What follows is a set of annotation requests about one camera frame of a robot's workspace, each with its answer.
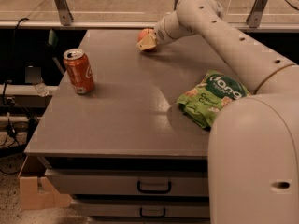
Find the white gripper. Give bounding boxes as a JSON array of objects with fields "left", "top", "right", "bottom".
[{"left": 137, "top": 11, "right": 195, "bottom": 51}]

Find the red apple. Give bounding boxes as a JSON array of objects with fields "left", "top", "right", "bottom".
[{"left": 137, "top": 28, "right": 157, "bottom": 51}]

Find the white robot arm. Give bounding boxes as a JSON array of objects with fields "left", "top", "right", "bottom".
[{"left": 137, "top": 0, "right": 299, "bottom": 224}]

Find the orange soda can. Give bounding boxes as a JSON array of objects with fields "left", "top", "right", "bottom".
[{"left": 64, "top": 49, "right": 94, "bottom": 94}]

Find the green chip bag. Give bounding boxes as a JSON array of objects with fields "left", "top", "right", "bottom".
[{"left": 177, "top": 70, "right": 250, "bottom": 129}]

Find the grey drawer cabinet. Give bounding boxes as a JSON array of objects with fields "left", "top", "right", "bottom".
[{"left": 25, "top": 30, "right": 233, "bottom": 224}]

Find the cardboard box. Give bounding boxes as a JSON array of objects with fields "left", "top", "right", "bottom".
[{"left": 18, "top": 155, "right": 73, "bottom": 211}]

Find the left metal railing bracket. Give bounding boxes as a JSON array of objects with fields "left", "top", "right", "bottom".
[{"left": 54, "top": 0, "right": 73, "bottom": 26}]

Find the right metal railing bracket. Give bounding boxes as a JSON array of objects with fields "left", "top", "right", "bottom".
[{"left": 246, "top": 0, "right": 268, "bottom": 28}]

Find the upper drawer black handle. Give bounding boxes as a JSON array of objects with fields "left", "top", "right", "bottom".
[{"left": 136, "top": 181, "right": 172, "bottom": 194}]

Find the drawer black handle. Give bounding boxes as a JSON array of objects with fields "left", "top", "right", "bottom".
[
  {"left": 136, "top": 181, "right": 172, "bottom": 194},
  {"left": 139, "top": 207, "right": 166, "bottom": 218}
]

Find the black cable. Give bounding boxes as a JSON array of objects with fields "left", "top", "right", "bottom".
[{"left": 1, "top": 17, "right": 31, "bottom": 107}]

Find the lower drawer black handle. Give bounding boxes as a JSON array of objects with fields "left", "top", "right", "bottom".
[{"left": 139, "top": 207, "right": 166, "bottom": 218}]

